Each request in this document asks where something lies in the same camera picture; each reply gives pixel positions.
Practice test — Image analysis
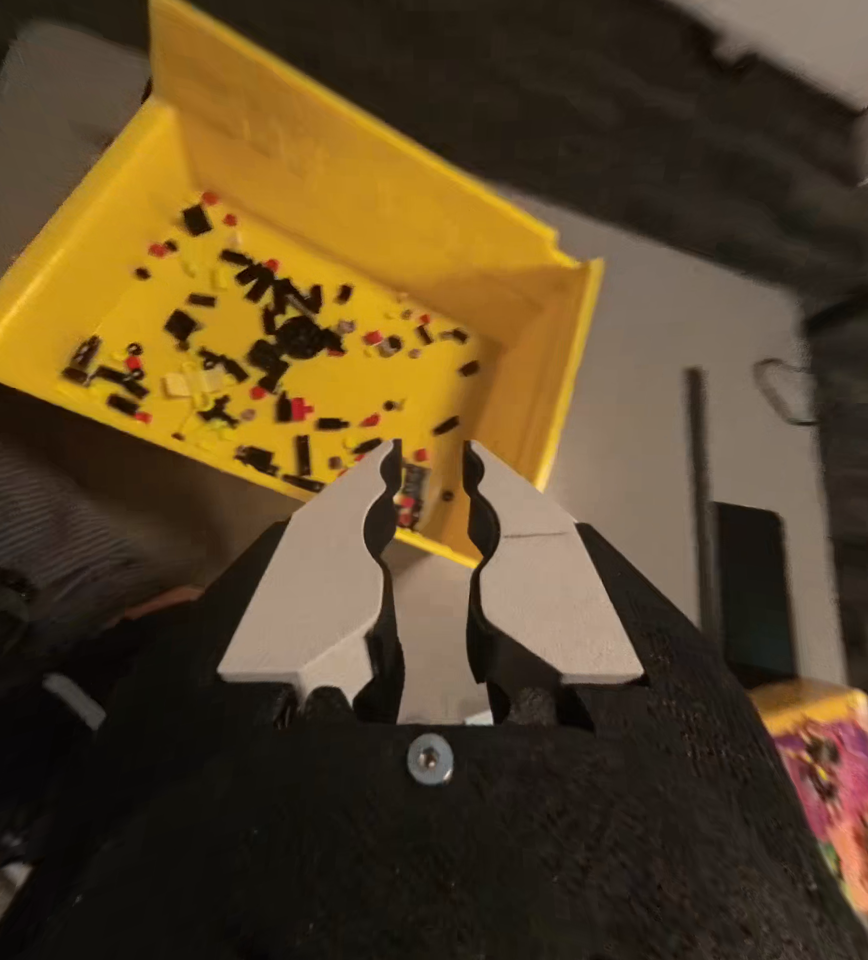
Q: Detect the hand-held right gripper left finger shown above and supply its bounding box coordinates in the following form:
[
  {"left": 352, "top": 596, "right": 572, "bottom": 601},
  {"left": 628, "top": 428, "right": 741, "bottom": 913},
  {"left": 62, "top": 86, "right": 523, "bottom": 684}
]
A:
[{"left": 216, "top": 438, "right": 406, "bottom": 704}]

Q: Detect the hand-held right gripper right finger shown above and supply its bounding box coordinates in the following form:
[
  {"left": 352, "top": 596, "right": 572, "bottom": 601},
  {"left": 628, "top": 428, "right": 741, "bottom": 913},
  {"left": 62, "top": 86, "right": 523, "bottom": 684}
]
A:
[{"left": 462, "top": 438, "right": 646, "bottom": 688}]

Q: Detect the orange cardboard toy box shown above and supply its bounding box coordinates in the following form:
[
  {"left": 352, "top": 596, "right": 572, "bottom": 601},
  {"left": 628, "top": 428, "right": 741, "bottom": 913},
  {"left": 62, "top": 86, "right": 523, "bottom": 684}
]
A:
[{"left": 749, "top": 678, "right": 868, "bottom": 939}]

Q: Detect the pile of building bricks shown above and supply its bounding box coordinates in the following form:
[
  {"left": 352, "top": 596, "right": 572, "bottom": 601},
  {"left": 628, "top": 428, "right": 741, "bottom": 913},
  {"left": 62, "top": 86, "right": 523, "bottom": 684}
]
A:
[{"left": 59, "top": 191, "right": 483, "bottom": 526}]

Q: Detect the black cable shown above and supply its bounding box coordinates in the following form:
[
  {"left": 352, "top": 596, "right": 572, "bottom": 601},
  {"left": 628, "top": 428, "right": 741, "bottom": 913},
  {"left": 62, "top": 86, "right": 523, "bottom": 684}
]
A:
[{"left": 755, "top": 358, "right": 817, "bottom": 427}]

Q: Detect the yellow plastic bin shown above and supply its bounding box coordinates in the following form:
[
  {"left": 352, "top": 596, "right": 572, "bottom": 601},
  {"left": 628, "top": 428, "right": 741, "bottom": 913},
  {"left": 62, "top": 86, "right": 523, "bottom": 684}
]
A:
[{"left": 0, "top": 0, "right": 606, "bottom": 569}]

